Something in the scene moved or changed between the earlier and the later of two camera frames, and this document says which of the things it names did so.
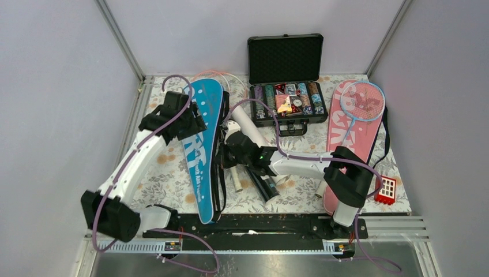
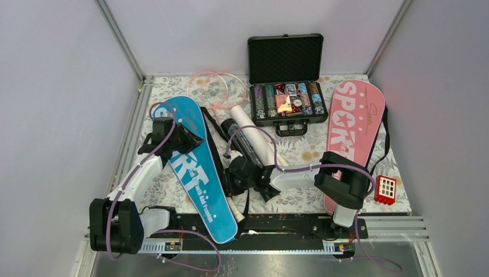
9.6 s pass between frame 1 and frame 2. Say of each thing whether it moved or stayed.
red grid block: stayed
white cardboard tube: stayed
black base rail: stayed
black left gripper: moved
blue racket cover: moved
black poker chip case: stayed
